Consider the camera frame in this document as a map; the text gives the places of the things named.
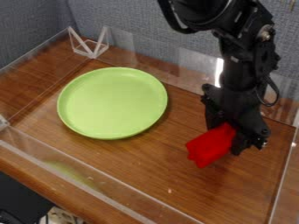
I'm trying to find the red rectangular block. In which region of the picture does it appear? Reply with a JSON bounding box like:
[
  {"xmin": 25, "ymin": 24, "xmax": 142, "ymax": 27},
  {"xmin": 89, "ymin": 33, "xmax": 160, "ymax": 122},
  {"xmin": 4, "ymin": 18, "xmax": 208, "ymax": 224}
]
[{"xmin": 186, "ymin": 122, "xmax": 236, "ymax": 168}]

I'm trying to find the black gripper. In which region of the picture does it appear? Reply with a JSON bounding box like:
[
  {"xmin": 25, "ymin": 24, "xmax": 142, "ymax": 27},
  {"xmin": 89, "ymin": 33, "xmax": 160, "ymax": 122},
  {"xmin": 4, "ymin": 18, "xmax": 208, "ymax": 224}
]
[{"xmin": 200, "ymin": 29, "xmax": 280, "ymax": 156}]

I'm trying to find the light green plate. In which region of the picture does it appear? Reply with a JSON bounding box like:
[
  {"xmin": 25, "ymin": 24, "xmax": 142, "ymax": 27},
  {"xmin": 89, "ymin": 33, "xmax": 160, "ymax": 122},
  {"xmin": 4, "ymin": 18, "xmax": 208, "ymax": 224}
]
[{"xmin": 57, "ymin": 67, "xmax": 168, "ymax": 140}]

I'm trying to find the black cable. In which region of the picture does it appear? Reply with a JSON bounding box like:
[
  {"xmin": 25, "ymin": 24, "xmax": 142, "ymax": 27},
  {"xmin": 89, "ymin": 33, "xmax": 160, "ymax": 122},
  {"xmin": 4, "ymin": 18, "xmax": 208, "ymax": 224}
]
[{"xmin": 255, "ymin": 75, "xmax": 282, "ymax": 108}]

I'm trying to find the clear acrylic enclosure wall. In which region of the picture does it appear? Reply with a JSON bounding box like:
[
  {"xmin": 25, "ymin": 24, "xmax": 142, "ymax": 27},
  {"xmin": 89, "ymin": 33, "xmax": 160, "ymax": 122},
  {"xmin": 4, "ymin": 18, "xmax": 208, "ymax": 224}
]
[{"xmin": 0, "ymin": 28, "xmax": 299, "ymax": 224}]

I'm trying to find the white power strip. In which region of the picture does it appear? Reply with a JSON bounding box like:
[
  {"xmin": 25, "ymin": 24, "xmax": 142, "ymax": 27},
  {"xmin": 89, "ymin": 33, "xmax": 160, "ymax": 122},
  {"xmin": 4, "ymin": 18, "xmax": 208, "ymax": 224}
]
[{"xmin": 36, "ymin": 206, "xmax": 85, "ymax": 224}]

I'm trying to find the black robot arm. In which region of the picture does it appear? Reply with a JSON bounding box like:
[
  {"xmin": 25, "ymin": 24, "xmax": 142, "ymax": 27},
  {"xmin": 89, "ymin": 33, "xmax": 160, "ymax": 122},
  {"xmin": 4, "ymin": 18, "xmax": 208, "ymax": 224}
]
[{"xmin": 158, "ymin": 0, "xmax": 280, "ymax": 155}]

